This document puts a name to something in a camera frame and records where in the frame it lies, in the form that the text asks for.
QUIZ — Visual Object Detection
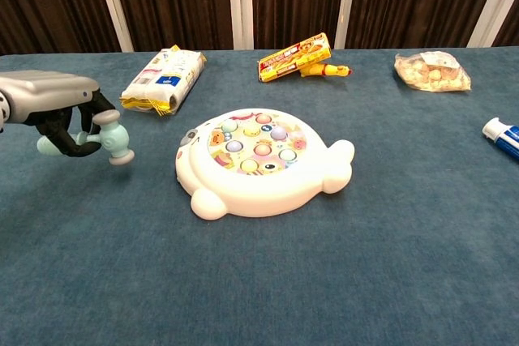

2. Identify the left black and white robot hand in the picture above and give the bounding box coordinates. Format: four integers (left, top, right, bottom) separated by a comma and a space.
0, 70, 122, 159

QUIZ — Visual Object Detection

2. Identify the teal and grey toy hammer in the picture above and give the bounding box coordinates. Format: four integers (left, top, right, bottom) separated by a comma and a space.
36, 109, 135, 167

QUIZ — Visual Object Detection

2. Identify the white whack-a-mole toy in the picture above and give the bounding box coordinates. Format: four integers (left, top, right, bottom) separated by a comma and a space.
174, 107, 356, 221

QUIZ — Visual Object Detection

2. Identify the white and yellow biscuit pack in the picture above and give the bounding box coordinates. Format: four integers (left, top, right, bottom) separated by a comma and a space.
118, 44, 207, 117

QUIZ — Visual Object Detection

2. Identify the yellow curry box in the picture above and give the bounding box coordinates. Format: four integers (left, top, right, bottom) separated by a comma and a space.
257, 32, 332, 83

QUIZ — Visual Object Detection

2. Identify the yellow rubber chicken toy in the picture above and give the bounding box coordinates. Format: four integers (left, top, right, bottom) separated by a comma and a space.
299, 61, 353, 79

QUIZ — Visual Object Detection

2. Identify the blue felt table mat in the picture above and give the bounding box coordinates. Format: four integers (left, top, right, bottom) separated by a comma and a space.
0, 48, 519, 346

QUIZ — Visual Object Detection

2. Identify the clear snack bag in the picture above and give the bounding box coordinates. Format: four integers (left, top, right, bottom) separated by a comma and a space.
393, 50, 472, 92

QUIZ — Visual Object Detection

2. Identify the blue and white toothpaste tube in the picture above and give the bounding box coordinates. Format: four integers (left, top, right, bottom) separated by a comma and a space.
481, 117, 519, 163

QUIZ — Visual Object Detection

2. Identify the white partition frame post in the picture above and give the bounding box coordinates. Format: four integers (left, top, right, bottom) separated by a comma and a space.
226, 0, 255, 51
332, 0, 361, 50
91, 0, 135, 53
465, 0, 519, 49

